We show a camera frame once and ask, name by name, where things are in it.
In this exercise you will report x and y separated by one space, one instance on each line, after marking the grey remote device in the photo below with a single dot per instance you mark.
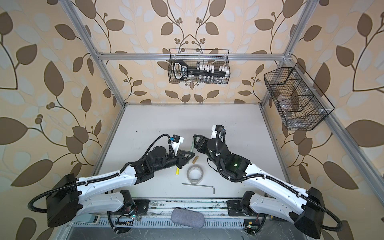
89 219

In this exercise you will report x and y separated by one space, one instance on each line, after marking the back wire basket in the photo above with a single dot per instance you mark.
217 57

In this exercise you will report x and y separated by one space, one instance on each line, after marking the grey fabric pouch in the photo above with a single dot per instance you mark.
188 218

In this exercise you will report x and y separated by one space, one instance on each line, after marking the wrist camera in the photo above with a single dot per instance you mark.
216 129
176 141

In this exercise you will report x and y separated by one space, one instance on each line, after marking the clear tape roll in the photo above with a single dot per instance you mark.
195 174

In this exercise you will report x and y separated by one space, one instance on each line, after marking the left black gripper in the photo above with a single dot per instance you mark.
182 159

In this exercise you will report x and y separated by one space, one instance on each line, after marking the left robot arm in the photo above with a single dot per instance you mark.
73 197

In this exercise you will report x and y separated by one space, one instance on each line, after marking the black socket holder tool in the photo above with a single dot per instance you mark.
198 71

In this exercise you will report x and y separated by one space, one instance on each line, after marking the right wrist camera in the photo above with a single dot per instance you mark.
216 129

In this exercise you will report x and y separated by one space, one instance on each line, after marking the right wire basket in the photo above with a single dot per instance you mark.
300 102

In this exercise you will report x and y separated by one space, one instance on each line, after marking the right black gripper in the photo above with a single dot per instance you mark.
203 142

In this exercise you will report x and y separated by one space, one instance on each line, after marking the wire basket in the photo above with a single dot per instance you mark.
300 102
217 57

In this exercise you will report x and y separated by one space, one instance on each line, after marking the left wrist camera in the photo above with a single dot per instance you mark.
176 141

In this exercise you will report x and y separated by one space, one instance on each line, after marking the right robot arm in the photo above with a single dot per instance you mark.
304 208

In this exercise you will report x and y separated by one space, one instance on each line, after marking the metal hex key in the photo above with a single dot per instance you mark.
201 186

